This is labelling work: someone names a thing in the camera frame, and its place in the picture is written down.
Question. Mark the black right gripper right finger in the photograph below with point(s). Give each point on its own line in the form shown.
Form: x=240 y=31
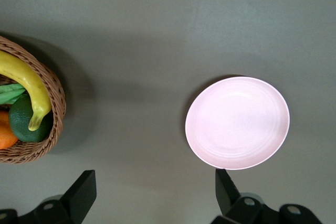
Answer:
x=231 y=203

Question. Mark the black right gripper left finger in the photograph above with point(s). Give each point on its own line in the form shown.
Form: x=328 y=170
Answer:
x=78 y=197

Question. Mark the yellow banana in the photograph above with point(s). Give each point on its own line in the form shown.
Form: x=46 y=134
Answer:
x=29 y=79

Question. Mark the pink plate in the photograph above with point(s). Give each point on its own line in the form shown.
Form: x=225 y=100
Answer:
x=237 y=123

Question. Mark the green avocado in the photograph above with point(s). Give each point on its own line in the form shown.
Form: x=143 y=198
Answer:
x=22 y=121

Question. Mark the orange fruit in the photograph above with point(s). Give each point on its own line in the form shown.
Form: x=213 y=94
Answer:
x=5 y=134

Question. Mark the brown wicker basket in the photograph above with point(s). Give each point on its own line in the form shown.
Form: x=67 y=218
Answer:
x=55 y=98

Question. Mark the pink dragon fruit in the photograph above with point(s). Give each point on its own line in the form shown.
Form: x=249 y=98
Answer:
x=10 y=93

